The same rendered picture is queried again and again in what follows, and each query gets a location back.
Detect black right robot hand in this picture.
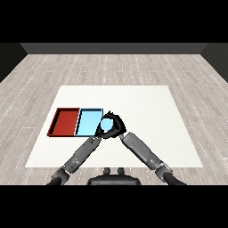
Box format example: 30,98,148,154
102,110,127,140

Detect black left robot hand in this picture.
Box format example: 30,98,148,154
94,110,111,140

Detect small blue can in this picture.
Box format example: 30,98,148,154
100,118,115,134

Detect light blue shallow open box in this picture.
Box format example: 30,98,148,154
73,107,104,138

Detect red shallow open box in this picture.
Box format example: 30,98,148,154
46,107,82,138

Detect dark grey robot body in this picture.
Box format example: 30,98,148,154
86,167,143,186

